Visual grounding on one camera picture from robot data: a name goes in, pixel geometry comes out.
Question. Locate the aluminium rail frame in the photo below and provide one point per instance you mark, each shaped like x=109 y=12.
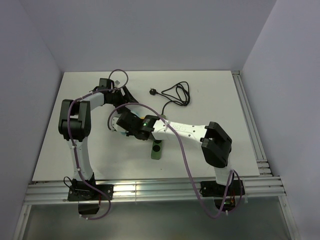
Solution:
x=262 y=186

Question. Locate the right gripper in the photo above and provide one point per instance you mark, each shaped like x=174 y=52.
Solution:
x=129 y=133

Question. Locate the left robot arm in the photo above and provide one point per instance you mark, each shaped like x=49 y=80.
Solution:
x=75 y=122

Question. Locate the teal triangular power strip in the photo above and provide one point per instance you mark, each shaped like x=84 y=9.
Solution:
x=136 y=113

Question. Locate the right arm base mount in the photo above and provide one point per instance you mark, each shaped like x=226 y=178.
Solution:
x=212 y=189

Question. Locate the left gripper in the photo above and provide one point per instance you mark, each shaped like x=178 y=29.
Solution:
x=127 y=98

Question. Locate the green power strip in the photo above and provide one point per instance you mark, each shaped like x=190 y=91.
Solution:
x=156 y=150

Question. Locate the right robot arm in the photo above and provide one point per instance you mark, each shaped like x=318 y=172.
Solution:
x=215 y=143

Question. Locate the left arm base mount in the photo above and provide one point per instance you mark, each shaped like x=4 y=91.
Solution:
x=89 y=200

